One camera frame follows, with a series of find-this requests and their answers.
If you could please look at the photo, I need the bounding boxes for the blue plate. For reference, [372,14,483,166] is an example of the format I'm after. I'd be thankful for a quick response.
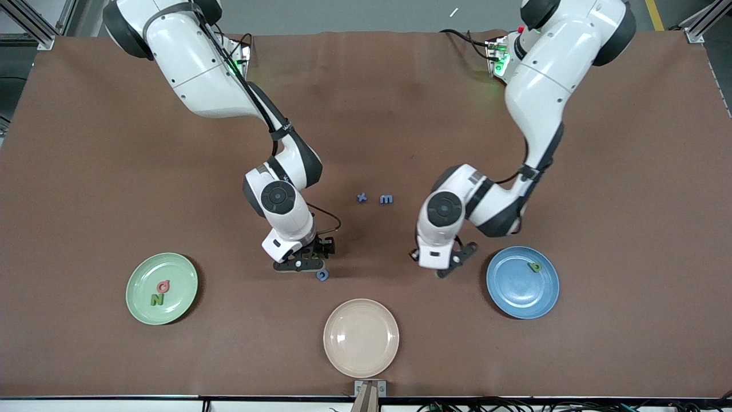
[486,246,560,320]

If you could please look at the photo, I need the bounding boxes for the beige plate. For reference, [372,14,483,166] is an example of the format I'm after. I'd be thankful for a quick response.
[323,298,400,378]

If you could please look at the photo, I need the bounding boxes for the light green plate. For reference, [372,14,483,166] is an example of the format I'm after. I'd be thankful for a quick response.
[125,252,199,326]

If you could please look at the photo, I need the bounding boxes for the brown table mat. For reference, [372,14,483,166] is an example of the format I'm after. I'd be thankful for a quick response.
[0,30,732,398]

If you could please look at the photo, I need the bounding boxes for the yellow floor tape strip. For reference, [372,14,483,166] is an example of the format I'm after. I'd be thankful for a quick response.
[645,0,665,32]

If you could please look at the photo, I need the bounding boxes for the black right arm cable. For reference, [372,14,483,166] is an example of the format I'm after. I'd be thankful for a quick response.
[197,6,343,236]

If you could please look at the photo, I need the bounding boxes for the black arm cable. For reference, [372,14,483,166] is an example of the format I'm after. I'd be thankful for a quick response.
[495,123,564,187]
[197,6,343,236]

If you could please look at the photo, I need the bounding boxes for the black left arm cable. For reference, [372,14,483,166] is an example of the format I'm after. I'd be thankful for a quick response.
[495,123,564,187]

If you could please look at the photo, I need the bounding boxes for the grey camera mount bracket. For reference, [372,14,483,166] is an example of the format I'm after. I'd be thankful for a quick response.
[350,379,387,412]

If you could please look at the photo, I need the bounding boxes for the tangled black cables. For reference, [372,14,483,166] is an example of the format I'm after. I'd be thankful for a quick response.
[417,396,732,412]

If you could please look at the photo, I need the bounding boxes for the black right base cable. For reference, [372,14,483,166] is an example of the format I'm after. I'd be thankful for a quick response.
[223,33,253,64]

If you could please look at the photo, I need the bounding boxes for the black base cable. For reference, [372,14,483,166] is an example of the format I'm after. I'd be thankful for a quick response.
[223,33,253,64]
[439,29,499,61]

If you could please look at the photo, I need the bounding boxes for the black left base cable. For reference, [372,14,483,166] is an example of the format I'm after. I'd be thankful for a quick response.
[439,29,499,61]

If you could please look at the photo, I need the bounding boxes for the white table edge rail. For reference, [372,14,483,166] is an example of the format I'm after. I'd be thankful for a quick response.
[0,395,732,412]

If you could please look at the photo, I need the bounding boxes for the aluminium frame profile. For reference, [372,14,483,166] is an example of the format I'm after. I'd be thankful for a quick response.
[0,0,58,51]
[681,0,732,44]

